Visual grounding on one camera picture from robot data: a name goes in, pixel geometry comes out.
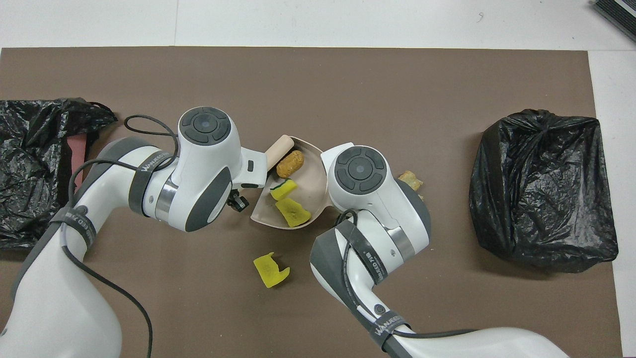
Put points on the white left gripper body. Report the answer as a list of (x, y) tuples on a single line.
[(254, 171)]

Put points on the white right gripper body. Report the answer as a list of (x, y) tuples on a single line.
[(338, 153)]

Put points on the beige hand brush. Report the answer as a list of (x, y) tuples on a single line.
[(278, 151)]

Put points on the beige plastic dustpan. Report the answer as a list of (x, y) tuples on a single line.
[(314, 174)]

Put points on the yellow sponge piece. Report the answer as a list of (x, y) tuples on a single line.
[(294, 214), (271, 271), (283, 190)]

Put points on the brown croquette toy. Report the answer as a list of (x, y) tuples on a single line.
[(290, 164)]

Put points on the pale beige foam chunk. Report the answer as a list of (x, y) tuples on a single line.
[(410, 179)]

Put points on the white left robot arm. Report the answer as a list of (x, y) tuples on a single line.
[(49, 308)]

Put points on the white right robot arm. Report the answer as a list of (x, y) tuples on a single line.
[(377, 209)]

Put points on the pink plastic bin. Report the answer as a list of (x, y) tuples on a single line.
[(77, 149)]

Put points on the black plastic trash bag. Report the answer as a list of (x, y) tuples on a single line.
[(541, 199), (30, 149)]

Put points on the brown table mat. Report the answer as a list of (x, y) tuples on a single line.
[(397, 99)]

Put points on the dark striped mat corner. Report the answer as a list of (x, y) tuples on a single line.
[(621, 12)]

